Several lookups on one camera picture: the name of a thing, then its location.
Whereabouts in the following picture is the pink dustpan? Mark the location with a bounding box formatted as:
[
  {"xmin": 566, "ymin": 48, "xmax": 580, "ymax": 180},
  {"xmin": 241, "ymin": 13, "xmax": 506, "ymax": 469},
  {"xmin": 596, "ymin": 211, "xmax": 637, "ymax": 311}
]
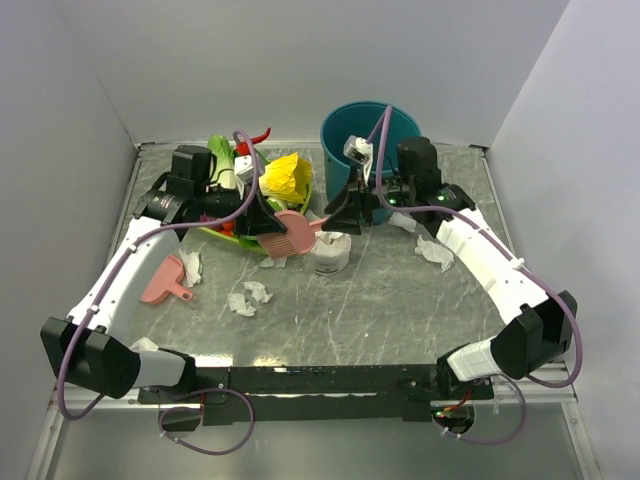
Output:
[{"xmin": 140, "ymin": 255, "xmax": 193, "ymax": 304}]

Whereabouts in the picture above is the red chili pepper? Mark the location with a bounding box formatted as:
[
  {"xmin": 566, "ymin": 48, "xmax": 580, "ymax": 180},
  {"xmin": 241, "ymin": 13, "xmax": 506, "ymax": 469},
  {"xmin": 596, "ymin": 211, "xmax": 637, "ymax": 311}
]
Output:
[{"xmin": 235, "ymin": 128, "xmax": 271, "ymax": 156}]

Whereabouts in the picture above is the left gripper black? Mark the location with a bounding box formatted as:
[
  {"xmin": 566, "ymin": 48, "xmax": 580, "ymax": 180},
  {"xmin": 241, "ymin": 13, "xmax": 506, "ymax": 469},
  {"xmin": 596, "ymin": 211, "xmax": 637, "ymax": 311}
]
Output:
[{"xmin": 195, "ymin": 177, "xmax": 287, "ymax": 238}]

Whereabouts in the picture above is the paper scrap centre upper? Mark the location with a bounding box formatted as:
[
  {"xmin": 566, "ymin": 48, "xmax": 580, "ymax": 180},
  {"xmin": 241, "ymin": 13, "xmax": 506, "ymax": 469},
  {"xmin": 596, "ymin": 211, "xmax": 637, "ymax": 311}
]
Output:
[{"xmin": 243, "ymin": 281, "xmax": 272, "ymax": 304}]

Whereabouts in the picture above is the red tomato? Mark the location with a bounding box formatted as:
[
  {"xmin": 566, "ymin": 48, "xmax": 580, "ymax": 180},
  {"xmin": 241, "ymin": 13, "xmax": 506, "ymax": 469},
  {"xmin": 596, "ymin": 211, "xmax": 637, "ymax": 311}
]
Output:
[{"xmin": 219, "ymin": 221, "xmax": 235, "ymax": 235}]

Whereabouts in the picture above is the paper scrap behind roll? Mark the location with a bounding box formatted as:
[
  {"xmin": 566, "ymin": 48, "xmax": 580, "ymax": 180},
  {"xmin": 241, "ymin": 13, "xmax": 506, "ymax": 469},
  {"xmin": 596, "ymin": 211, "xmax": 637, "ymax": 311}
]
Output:
[{"xmin": 304, "ymin": 210, "xmax": 322, "ymax": 223}]

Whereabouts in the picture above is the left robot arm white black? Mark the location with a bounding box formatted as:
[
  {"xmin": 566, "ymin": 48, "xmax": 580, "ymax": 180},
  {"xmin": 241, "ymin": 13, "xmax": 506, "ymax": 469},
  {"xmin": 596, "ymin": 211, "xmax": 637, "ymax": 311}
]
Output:
[{"xmin": 40, "ymin": 144, "xmax": 268, "ymax": 402}]

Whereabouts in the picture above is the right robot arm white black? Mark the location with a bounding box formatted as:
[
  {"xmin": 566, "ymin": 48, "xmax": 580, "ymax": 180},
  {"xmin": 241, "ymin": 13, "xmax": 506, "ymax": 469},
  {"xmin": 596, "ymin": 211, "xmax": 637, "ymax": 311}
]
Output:
[{"xmin": 325, "ymin": 135, "xmax": 583, "ymax": 399}]

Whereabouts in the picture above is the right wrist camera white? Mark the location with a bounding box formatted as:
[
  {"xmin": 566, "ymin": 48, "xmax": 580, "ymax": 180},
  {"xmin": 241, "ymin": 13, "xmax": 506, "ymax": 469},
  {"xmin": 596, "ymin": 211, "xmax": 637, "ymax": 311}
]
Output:
[{"xmin": 343, "ymin": 135, "xmax": 374, "ymax": 165}]

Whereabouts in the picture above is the paper scrap front left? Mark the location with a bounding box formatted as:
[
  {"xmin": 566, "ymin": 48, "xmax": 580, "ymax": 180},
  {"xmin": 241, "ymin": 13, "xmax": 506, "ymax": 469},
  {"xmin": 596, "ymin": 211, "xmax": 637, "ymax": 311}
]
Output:
[{"xmin": 130, "ymin": 337, "xmax": 159, "ymax": 352}]

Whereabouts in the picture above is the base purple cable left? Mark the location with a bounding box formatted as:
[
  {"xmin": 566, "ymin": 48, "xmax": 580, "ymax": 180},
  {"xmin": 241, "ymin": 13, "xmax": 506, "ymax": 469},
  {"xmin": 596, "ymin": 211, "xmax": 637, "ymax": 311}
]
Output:
[{"xmin": 158, "ymin": 387, "xmax": 258, "ymax": 457}]

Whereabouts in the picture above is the paper scrap right side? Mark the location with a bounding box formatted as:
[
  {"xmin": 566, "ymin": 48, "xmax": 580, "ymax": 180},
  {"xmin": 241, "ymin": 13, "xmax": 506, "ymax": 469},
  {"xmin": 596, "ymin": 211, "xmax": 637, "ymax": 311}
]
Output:
[{"xmin": 414, "ymin": 235, "xmax": 454, "ymax": 272}]

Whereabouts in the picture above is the teal plastic bucket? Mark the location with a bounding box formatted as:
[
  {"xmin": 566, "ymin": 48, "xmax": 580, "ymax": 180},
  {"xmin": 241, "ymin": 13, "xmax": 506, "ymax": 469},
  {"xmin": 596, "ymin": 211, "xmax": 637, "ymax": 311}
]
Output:
[{"xmin": 320, "ymin": 101, "xmax": 422, "ymax": 201}]

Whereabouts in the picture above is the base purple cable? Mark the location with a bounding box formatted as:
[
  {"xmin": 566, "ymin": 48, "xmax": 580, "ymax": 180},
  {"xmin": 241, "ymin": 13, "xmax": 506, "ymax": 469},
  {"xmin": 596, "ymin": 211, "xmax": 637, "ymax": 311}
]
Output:
[
  {"xmin": 158, "ymin": 387, "xmax": 258, "ymax": 457},
  {"xmin": 433, "ymin": 374, "xmax": 526, "ymax": 445}
]

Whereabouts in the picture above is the paper scrap centre lower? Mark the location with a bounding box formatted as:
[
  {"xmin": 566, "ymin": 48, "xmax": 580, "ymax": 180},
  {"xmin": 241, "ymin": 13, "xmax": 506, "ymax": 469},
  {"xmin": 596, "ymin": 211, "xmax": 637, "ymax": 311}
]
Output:
[{"xmin": 227, "ymin": 293, "xmax": 256, "ymax": 317}]

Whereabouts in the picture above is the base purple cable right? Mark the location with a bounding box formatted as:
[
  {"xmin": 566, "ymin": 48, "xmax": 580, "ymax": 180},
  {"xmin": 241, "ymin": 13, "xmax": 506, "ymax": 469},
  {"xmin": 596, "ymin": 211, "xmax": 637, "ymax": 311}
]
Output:
[{"xmin": 433, "ymin": 374, "xmax": 526, "ymax": 445}]

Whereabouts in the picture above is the green white napa cabbage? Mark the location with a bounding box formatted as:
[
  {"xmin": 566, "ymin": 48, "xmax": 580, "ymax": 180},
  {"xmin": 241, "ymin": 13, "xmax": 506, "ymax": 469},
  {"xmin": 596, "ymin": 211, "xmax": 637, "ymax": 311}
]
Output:
[{"xmin": 207, "ymin": 134, "xmax": 236, "ymax": 190}]

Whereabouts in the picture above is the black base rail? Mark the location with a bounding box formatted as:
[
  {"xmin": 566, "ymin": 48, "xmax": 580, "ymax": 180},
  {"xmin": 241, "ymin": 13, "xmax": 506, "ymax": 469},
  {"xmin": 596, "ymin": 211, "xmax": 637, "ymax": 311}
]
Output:
[{"xmin": 138, "ymin": 364, "xmax": 494, "ymax": 426}]

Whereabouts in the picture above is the green vegetable basket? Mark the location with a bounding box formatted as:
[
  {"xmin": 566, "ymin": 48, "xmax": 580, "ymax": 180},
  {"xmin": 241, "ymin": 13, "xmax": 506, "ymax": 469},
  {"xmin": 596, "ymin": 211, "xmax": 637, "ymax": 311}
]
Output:
[{"xmin": 201, "ymin": 160, "xmax": 312, "ymax": 253}]

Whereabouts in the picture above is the pink hand brush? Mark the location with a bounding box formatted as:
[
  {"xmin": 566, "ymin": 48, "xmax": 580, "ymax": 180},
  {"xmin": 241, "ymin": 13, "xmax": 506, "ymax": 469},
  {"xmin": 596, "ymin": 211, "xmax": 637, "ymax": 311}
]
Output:
[{"xmin": 256, "ymin": 210, "xmax": 328, "ymax": 260}]

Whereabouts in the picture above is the paper scrap near bucket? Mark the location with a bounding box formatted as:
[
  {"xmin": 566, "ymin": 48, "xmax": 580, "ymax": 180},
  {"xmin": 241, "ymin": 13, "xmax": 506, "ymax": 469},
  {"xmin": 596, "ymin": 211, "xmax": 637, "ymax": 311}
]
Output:
[{"xmin": 388, "ymin": 212, "xmax": 417, "ymax": 233}]

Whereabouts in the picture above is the white tissue roll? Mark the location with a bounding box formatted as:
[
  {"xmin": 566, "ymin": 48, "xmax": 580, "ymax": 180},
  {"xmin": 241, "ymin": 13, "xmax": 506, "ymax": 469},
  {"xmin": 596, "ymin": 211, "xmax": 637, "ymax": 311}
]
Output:
[{"xmin": 309, "ymin": 231, "xmax": 352, "ymax": 276}]

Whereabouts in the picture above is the paper scrap beside dustpan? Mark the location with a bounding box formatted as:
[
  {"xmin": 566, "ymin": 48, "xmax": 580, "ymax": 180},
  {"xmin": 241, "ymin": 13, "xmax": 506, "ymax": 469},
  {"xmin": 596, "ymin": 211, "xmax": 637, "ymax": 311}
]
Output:
[{"xmin": 178, "ymin": 250, "xmax": 202, "ymax": 288}]

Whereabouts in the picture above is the yellow white cabbage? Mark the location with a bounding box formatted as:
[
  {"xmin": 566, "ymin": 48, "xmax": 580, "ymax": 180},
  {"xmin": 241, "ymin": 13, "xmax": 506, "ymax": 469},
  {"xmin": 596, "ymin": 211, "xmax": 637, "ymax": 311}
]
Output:
[{"xmin": 259, "ymin": 152, "xmax": 312, "ymax": 204}]

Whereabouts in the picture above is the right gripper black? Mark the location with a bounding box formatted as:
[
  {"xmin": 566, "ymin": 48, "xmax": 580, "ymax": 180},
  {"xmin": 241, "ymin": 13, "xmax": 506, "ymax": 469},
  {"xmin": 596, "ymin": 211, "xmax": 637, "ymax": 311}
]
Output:
[{"xmin": 320, "ymin": 162, "xmax": 414, "ymax": 236}]

